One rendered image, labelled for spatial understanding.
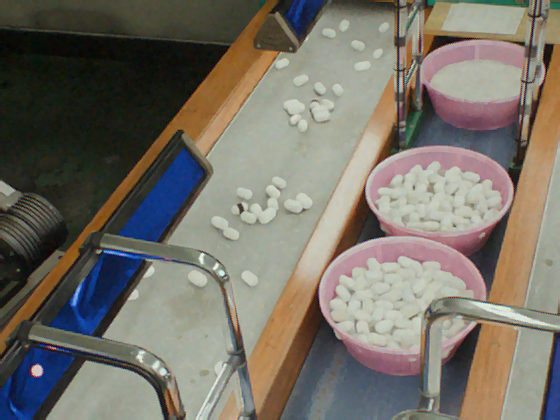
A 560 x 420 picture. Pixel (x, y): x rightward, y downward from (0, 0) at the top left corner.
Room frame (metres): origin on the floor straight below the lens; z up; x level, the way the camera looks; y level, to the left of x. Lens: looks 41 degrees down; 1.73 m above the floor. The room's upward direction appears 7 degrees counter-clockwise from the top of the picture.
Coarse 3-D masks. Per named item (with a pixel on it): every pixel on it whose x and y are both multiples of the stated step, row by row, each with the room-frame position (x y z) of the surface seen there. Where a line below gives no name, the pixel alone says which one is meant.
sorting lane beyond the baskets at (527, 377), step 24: (552, 192) 1.21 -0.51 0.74; (552, 216) 1.14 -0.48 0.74; (552, 240) 1.08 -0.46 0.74; (552, 264) 1.02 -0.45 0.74; (528, 288) 0.97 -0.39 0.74; (552, 288) 0.97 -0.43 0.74; (552, 312) 0.91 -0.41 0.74; (528, 336) 0.87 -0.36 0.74; (552, 336) 0.86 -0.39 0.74; (528, 360) 0.82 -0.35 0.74; (528, 384) 0.78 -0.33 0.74; (504, 408) 0.74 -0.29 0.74; (528, 408) 0.74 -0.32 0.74
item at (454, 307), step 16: (432, 304) 0.60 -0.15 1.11; (448, 304) 0.59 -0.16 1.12; (464, 304) 0.59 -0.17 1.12; (480, 304) 0.58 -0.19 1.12; (496, 304) 0.58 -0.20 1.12; (432, 320) 0.59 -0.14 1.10; (480, 320) 0.58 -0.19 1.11; (496, 320) 0.57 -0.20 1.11; (512, 320) 0.56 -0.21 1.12; (528, 320) 0.56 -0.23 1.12; (544, 320) 0.56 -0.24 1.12; (432, 336) 0.59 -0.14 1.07; (432, 352) 0.59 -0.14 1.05; (432, 368) 0.59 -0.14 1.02; (432, 384) 0.59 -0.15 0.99; (432, 400) 0.59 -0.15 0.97; (400, 416) 0.47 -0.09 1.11; (416, 416) 0.46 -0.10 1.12; (432, 416) 0.46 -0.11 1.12; (448, 416) 0.46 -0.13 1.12
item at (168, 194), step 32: (160, 160) 0.92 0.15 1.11; (192, 160) 0.96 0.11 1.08; (160, 192) 0.88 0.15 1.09; (192, 192) 0.91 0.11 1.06; (128, 224) 0.81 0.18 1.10; (160, 224) 0.84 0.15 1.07; (96, 256) 0.75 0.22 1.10; (64, 288) 0.70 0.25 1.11; (96, 288) 0.72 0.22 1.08; (128, 288) 0.74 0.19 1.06; (32, 320) 0.65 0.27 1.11; (64, 320) 0.67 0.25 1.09; (96, 320) 0.69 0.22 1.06; (32, 352) 0.62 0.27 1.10; (0, 384) 0.57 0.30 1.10; (32, 384) 0.59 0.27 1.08; (64, 384) 0.61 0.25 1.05; (0, 416) 0.55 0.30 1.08; (32, 416) 0.56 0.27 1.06
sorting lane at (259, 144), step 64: (320, 64) 1.79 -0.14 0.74; (384, 64) 1.75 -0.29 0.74; (256, 128) 1.55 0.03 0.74; (320, 128) 1.52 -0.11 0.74; (256, 192) 1.32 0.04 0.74; (320, 192) 1.30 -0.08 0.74; (256, 256) 1.13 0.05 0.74; (128, 320) 1.01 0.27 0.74; (192, 320) 0.99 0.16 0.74; (256, 320) 0.97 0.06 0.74; (128, 384) 0.87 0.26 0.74; (192, 384) 0.85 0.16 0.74
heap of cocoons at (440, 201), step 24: (432, 168) 1.32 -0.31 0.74; (456, 168) 1.31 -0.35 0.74; (384, 192) 1.27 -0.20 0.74; (408, 192) 1.26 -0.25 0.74; (432, 192) 1.27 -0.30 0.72; (456, 192) 1.25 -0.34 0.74; (480, 192) 1.24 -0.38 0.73; (384, 216) 1.21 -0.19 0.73; (408, 216) 1.20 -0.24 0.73; (432, 216) 1.19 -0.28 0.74; (456, 216) 1.17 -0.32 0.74; (480, 216) 1.18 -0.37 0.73
